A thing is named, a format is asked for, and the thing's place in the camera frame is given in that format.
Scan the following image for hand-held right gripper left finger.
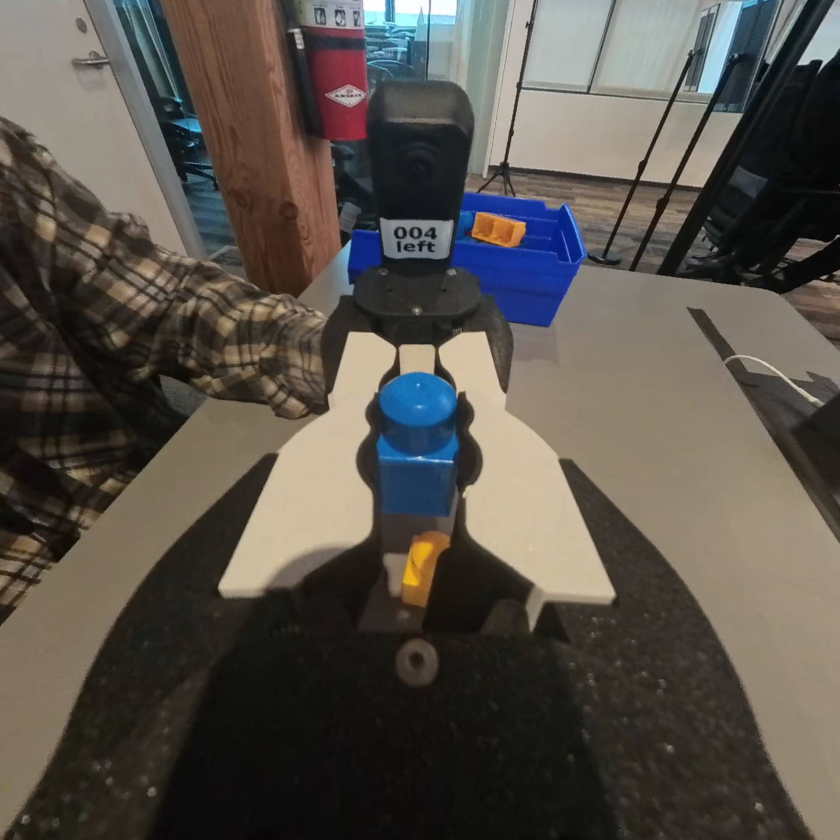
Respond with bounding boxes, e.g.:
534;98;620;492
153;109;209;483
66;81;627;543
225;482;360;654
218;395;385;599

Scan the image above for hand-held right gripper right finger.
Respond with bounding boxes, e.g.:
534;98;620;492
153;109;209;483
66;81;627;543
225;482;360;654
456;392;618;631

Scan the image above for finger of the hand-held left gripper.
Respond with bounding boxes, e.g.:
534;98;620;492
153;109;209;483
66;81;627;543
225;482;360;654
328;331;401;414
436;331;509;414

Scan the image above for blue plastic bin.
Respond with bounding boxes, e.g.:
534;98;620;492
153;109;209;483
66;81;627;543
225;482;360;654
346;192;587;327

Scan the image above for pile of coloured toy blocks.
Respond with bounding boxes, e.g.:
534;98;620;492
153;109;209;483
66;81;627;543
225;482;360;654
459;210;528;249

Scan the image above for blue mega block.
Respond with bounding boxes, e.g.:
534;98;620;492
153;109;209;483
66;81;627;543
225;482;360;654
376;372;460;519

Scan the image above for yellow one-stud block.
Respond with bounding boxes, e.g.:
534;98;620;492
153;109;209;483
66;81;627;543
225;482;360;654
400;530;454;608

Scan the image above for person's left forearm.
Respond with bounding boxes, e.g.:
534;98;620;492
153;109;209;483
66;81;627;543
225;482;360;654
0;117;329;624

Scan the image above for black studio light stand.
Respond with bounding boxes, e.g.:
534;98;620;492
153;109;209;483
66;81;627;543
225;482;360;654
476;0;540;198

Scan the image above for red fire extinguisher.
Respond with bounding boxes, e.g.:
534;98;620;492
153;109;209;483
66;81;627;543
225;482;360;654
282;0;370;142

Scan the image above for black office chair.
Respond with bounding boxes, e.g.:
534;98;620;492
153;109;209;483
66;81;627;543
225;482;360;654
157;95;219;191

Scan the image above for dark grey box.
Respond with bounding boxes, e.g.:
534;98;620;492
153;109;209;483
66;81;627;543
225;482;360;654
787;390;840;549

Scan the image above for tablet floor stand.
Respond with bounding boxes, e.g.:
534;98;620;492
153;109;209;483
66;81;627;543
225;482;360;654
630;0;782;273
587;3;723;266

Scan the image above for black pole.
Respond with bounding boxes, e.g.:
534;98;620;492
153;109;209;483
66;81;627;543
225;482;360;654
656;0;837;277

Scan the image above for white cable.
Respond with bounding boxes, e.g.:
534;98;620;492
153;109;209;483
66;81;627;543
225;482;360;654
725;354;824;406

